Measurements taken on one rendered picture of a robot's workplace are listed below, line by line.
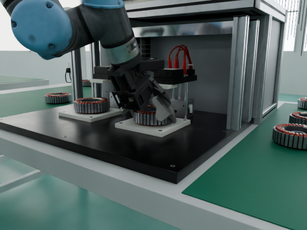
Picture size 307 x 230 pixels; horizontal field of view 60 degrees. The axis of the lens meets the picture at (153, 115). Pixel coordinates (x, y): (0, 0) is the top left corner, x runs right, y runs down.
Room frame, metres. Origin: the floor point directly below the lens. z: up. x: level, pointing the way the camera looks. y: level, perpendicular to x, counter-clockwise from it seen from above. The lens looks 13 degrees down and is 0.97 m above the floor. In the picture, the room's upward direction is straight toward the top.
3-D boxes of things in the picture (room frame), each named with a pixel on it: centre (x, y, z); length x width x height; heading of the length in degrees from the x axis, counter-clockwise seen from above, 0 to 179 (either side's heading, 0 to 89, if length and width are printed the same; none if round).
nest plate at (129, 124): (0.71, 0.00, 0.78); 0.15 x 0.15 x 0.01; 55
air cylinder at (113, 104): (0.96, 0.12, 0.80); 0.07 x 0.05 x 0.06; 55
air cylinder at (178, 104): (0.82, -0.08, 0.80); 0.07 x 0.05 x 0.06; 55
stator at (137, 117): (0.71, 0.00, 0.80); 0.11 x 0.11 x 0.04
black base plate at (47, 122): (0.79, 0.09, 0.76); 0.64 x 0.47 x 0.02; 55
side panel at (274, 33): (0.92, -0.40, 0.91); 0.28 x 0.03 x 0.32; 145
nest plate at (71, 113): (0.84, 0.20, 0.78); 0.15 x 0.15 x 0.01; 55
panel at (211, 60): (0.98, -0.05, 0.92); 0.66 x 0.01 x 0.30; 55
